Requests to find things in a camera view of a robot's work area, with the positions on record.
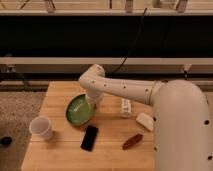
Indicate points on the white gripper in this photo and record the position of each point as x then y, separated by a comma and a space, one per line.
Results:
94, 101

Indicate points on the green ceramic bowl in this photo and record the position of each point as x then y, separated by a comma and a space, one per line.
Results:
79, 111

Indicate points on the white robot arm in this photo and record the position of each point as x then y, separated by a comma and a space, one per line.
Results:
183, 127

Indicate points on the small white bottle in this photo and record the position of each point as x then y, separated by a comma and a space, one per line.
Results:
126, 110

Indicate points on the black smartphone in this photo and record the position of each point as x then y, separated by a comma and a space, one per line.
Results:
89, 138

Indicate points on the white sponge block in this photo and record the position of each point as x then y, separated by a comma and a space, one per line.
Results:
145, 120

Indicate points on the brown oblong object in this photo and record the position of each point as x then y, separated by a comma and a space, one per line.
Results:
132, 141

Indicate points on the white paper cup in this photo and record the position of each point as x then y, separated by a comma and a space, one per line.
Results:
41, 127

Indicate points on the black object on floor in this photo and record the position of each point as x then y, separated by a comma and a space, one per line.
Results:
5, 141

